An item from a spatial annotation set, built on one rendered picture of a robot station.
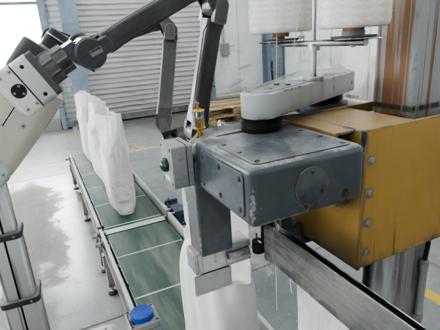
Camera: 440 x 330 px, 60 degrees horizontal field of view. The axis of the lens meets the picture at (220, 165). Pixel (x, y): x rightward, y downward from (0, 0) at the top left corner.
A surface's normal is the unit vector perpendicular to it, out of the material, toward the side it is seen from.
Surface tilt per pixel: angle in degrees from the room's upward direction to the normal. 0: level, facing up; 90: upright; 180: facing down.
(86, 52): 96
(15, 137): 115
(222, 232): 90
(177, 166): 90
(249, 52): 90
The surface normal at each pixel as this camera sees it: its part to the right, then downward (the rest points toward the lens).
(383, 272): -0.90, 0.19
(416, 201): 0.43, 0.25
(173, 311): -0.07, -0.95
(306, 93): 0.77, 0.15
